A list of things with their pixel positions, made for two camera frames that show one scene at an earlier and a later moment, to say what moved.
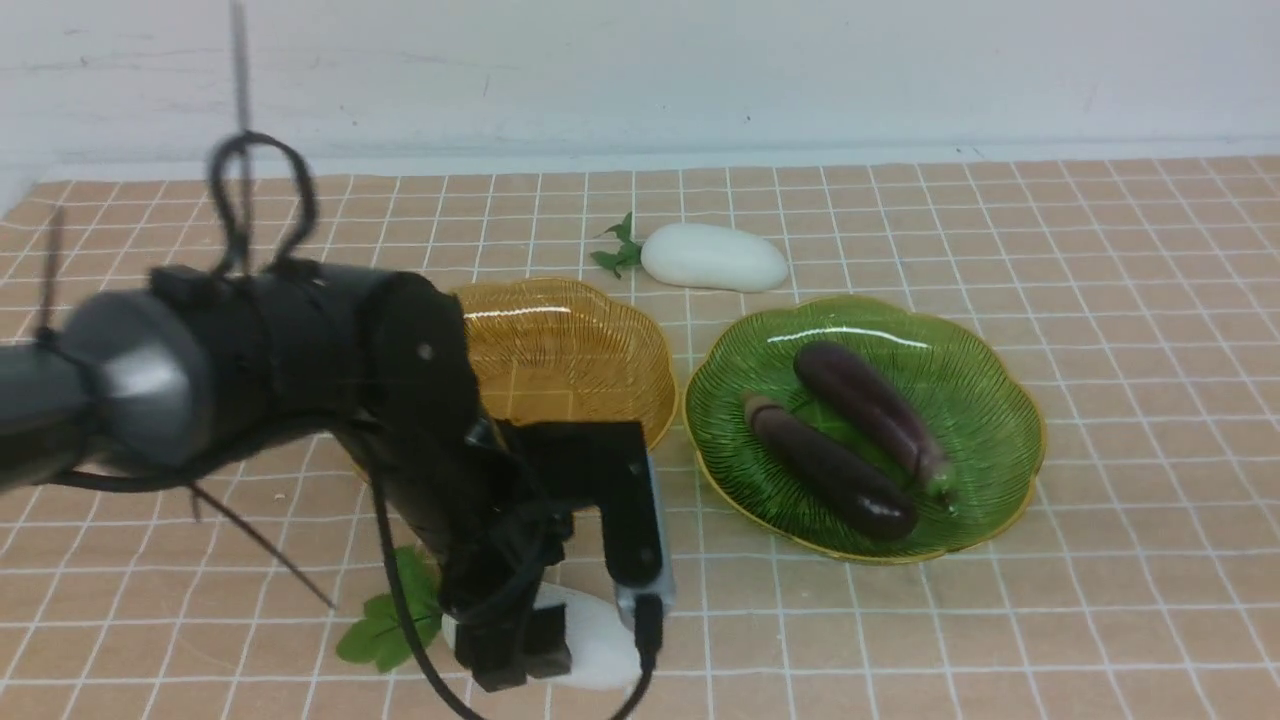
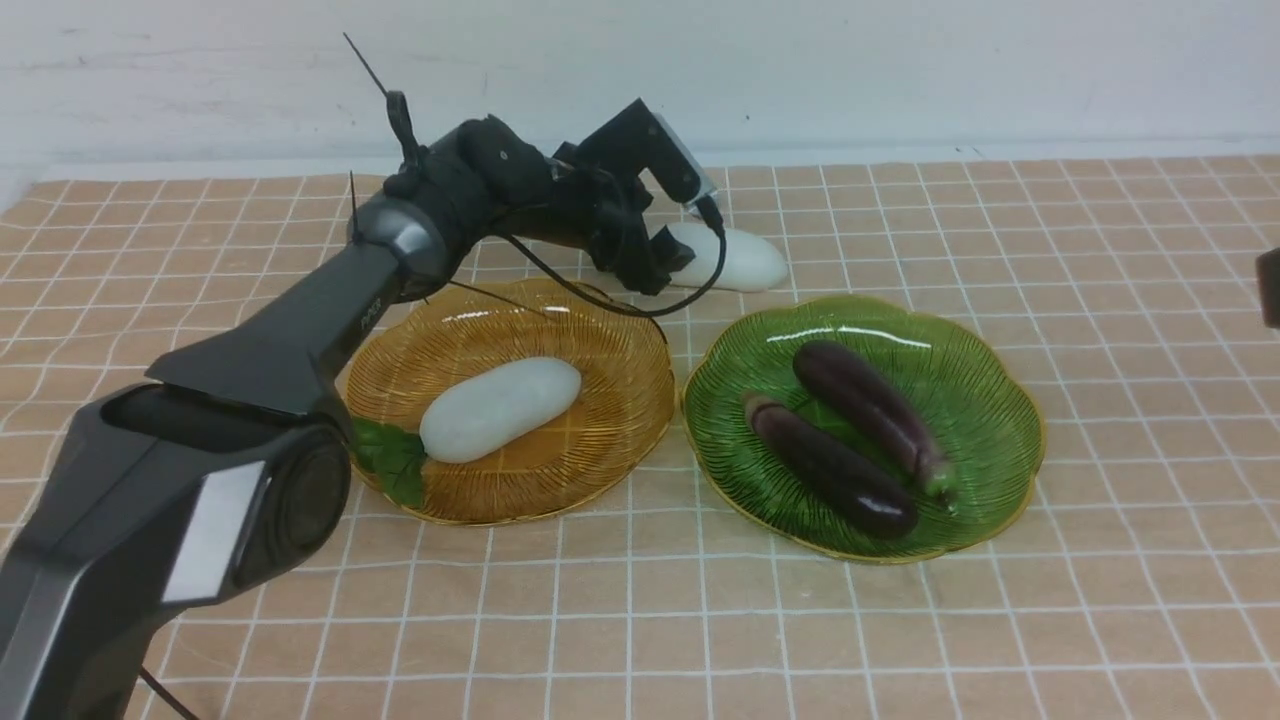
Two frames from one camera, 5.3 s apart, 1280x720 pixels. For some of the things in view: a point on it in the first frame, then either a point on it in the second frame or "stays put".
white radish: [601, 652] to [472, 413]
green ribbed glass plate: [969, 391] stays put
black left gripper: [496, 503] to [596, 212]
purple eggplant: [859, 492] stays put
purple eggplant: [879, 410] stays put
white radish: [700, 255] stays put
